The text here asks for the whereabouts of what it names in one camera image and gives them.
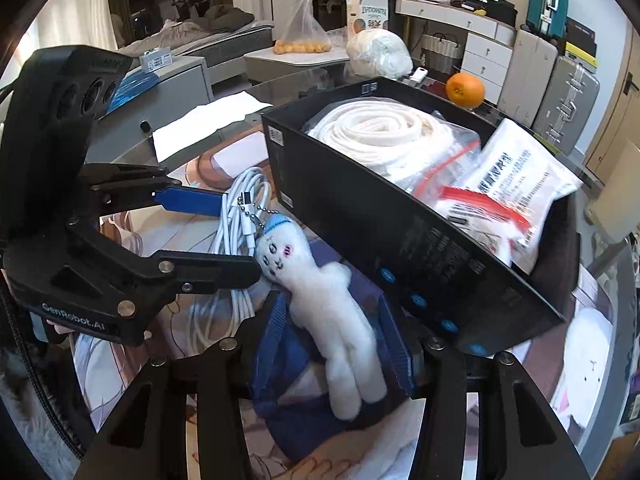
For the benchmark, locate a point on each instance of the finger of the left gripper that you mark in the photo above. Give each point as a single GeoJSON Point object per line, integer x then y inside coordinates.
{"type": "Point", "coordinates": [196, 273]}
{"type": "Point", "coordinates": [185, 199]}

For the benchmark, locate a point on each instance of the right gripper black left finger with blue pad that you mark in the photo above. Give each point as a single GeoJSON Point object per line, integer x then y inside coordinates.
{"type": "Point", "coordinates": [145, 435]}

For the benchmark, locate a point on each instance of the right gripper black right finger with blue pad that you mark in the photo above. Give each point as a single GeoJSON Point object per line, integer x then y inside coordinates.
{"type": "Point", "coordinates": [520, 436]}

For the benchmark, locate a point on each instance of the white plush doll keychain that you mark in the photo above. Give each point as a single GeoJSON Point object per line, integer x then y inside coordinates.
{"type": "Point", "coordinates": [322, 305]}

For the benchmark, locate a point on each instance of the red white zip snack bag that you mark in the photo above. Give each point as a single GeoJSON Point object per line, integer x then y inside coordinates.
{"type": "Point", "coordinates": [492, 225]}

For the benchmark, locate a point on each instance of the black storage box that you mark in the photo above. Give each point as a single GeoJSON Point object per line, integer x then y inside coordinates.
{"type": "Point", "coordinates": [450, 283]}

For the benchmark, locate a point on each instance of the white towel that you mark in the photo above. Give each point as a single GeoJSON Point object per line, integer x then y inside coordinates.
{"type": "Point", "coordinates": [394, 140]}

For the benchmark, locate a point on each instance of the silver medicine pouch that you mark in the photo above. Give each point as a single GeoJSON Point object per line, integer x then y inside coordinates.
{"type": "Point", "coordinates": [517, 171]}

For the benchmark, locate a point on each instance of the clear zip bag red seal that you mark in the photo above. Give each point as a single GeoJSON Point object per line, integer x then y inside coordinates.
{"type": "Point", "coordinates": [455, 152]}

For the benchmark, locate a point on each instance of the printed anime cloth mat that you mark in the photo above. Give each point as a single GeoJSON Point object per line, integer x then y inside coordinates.
{"type": "Point", "coordinates": [450, 314]}

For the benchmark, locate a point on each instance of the grey side cabinet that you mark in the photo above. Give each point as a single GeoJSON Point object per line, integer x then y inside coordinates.
{"type": "Point", "coordinates": [125, 134]}

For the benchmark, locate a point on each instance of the bed with grey bedding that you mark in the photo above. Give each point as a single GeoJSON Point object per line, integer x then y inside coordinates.
{"type": "Point", "coordinates": [223, 19]}

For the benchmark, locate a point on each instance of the clear bag of small oranges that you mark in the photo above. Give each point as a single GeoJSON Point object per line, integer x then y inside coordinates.
{"type": "Point", "coordinates": [301, 32]}

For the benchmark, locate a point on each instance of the beige cylindrical trash bin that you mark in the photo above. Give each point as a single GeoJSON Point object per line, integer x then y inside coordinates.
{"type": "Point", "coordinates": [616, 211]}

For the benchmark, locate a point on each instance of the white crumpled plastic bag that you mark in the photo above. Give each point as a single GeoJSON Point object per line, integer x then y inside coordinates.
{"type": "Point", "coordinates": [378, 52]}

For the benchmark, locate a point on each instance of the white carton with print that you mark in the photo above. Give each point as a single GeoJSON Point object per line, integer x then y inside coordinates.
{"type": "Point", "coordinates": [365, 14]}

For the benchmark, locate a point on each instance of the white remote control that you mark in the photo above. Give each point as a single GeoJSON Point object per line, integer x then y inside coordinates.
{"type": "Point", "coordinates": [418, 76]}

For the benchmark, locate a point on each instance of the orange fruit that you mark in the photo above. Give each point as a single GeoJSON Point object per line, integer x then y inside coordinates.
{"type": "Point", "coordinates": [465, 90]}

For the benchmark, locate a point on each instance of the wooden door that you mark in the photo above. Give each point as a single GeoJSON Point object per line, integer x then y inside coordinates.
{"type": "Point", "coordinates": [620, 123]}

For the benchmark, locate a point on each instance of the silver ribbed suitcase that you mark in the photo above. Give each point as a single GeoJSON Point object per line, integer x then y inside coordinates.
{"type": "Point", "coordinates": [566, 106]}

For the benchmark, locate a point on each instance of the white dresser with drawers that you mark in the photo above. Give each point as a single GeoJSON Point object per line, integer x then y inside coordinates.
{"type": "Point", "coordinates": [447, 40]}

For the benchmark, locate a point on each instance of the light grey suitcase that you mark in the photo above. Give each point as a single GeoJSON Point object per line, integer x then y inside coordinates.
{"type": "Point", "coordinates": [527, 78]}

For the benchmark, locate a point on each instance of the teal suitcase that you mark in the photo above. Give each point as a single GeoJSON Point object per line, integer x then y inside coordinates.
{"type": "Point", "coordinates": [547, 18]}

